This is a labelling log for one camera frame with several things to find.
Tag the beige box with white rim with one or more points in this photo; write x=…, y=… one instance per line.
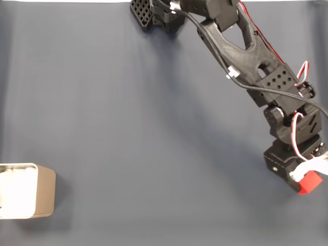
x=46, y=192

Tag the white tissue paper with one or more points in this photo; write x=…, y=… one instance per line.
x=18, y=189

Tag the red cube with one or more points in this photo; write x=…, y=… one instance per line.
x=311, y=182

